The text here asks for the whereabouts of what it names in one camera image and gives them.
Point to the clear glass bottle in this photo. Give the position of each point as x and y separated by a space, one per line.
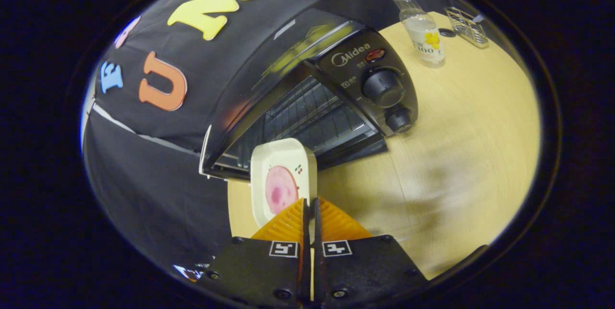
423 35

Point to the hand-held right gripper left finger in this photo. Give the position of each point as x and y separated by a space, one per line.
264 275

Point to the cream square plate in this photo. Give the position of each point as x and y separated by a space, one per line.
288 153

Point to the small black bottle cap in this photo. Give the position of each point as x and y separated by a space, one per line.
447 32

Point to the black electric oven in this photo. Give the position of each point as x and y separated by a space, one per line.
355 66

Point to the pink ham slice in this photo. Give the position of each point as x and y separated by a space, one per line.
281 189

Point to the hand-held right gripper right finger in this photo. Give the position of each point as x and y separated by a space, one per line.
365 270

